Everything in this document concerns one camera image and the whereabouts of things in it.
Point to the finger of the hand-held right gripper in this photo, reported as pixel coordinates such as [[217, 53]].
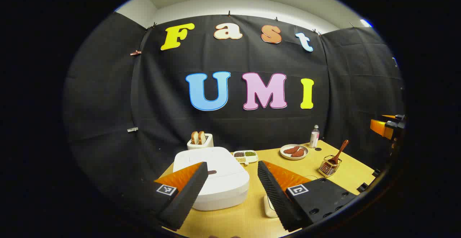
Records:
[[380, 128]]

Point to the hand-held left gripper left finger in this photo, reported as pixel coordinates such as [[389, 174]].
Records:
[[187, 198]]

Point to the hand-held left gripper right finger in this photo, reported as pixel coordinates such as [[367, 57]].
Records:
[[275, 198]]

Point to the white rice cooker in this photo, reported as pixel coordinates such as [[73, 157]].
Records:
[[219, 184]]

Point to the brown wooden spoon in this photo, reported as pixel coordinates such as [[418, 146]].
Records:
[[340, 151]]

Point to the white round plate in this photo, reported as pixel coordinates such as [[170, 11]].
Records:
[[286, 156]]

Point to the black table edge clamp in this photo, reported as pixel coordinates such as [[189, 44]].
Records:
[[376, 173], [362, 187]]

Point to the white divided dish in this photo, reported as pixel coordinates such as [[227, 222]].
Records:
[[248, 158]]

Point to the red-brown sausage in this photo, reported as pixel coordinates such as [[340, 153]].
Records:
[[291, 150], [298, 153]]

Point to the green beans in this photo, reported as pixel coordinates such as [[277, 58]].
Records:
[[250, 153]]

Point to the white toaster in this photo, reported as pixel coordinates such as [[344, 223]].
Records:
[[201, 146]]

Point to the brown beans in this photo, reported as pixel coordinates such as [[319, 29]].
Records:
[[239, 155]]

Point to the bread slice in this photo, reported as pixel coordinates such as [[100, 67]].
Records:
[[202, 137], [195, 138]]

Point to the clear bottle with pink label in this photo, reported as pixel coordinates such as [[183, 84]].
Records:
[[314, 139]]

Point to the silver cloth clip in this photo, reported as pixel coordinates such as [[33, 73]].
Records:
[[132, 129]]

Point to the ceiling light panel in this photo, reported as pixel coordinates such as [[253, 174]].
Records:
[[366, 23]]

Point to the copper cloth clip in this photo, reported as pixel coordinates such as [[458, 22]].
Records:
[[135, 53]]

